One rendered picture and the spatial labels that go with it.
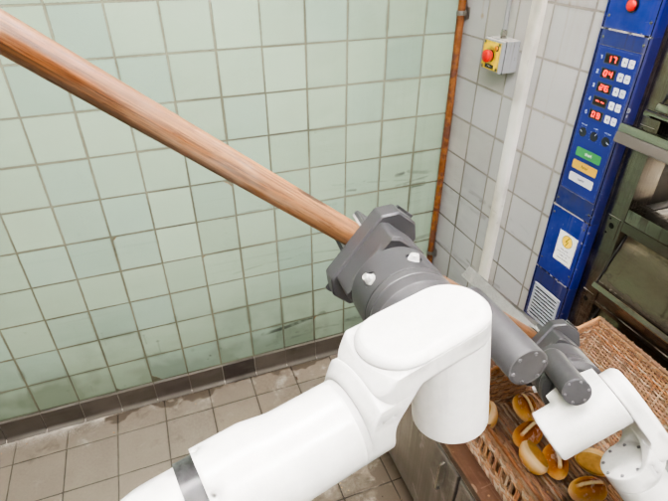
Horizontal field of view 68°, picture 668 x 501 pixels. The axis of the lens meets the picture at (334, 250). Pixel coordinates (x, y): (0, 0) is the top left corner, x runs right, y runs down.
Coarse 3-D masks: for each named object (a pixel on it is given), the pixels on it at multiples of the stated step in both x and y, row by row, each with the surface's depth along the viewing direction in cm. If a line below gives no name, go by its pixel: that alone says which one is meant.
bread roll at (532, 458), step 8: (528, 440) 135; (520, 448) 134; (528, 448) 132; (536, 448) 134; (520, 456) 134; (528, 456) 131; (536, 456) 130; (544, 456) 133; (528, 464) 131; (536, 464) 129; (544, 464) 129; (536, 472) 130; (544, 472) 129
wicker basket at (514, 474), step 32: (608, 352) 143; (640, 352) 134; (512, 384) 149; (640, 384) 134; (512, 416) 148; (480, 448) 135; (512, 448) 139; (512, 480) 122; (544, 480) 131; (608, 480) 131
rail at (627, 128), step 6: (624, 126) 114; (630, 126) 113; (624, 132) 114; (630, 132) 113; (636, 132) 111; (642, 132) 110; (648, 132) 109; (642, 138) 110; (648, 138) 109; (654, 138) 108; (660, 138) 106; (666, 138) 106; (654, 144) 108; (660, 144) 106; (666, 144) 105
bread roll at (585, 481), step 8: (576, 480) 127; (584, 480) 125; (592, 480) 125; (600, 480) 126; (568, 488) 127; (576, 488) 125; (584, 488) 124; (592, 488) 124; (600, 488) 124; (576, 496) 125; (584, 496) 124; (592, 496) 124; (600, 496) 124
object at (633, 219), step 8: (640, 208) 134; (648, 208) 134; (632, 216) 133; (640, 216) 131; (648, 216) 130; (656, 216) 130; (664, 216) 130; (632, 224) 133; (640, 224) 131; (648, 224) 129; (656, 224) 127; (664, 224) 127; (648, 232) 129; (656, 232) 127; (664, 232) 125; (656, 240) 128; (664, 240) 125
